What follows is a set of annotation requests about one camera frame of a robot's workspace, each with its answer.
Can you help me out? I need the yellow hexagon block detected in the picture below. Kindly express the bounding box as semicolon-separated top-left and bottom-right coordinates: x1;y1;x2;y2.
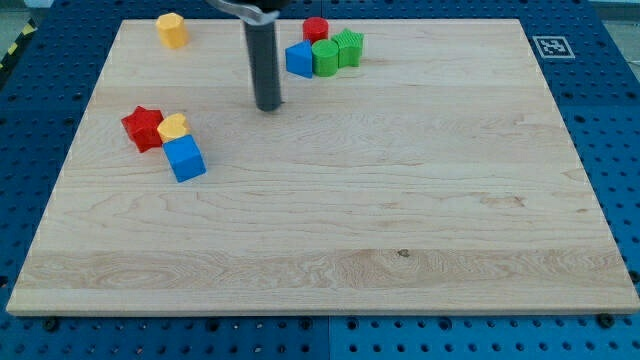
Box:
155;12;189;49

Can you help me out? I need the light wooden board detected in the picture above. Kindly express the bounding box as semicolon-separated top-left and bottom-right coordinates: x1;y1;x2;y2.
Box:
7;19;639;317

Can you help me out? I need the blue triangle block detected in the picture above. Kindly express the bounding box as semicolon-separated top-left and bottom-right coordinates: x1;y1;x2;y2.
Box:
285;40;313;79

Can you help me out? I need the green cylinder block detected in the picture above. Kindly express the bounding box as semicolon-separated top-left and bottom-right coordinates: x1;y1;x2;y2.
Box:
311;39;339;77

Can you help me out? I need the blue cube block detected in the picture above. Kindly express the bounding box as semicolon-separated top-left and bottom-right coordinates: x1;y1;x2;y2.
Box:
162;135;207;183

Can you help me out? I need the green star block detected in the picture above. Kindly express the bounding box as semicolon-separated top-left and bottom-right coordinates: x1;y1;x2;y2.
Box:
331;28;364;68

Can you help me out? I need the red cylinder block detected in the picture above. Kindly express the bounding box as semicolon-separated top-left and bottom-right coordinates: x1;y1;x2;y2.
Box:
302;17;329;43

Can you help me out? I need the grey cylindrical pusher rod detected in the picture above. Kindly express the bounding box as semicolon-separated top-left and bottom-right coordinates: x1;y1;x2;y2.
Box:
244;22;282;112

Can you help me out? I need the yellow heart block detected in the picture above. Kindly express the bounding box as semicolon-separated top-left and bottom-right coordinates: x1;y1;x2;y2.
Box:
157;113;191;143

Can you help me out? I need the red star block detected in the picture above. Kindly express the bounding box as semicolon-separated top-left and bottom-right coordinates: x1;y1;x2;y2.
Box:
121;106;163;153

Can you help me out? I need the white fiducial marker tag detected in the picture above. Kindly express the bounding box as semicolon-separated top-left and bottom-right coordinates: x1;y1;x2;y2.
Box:
532;35;575;59

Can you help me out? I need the yellow black hazard tape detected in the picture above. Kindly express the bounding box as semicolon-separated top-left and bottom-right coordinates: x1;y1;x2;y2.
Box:
1;18;38;74

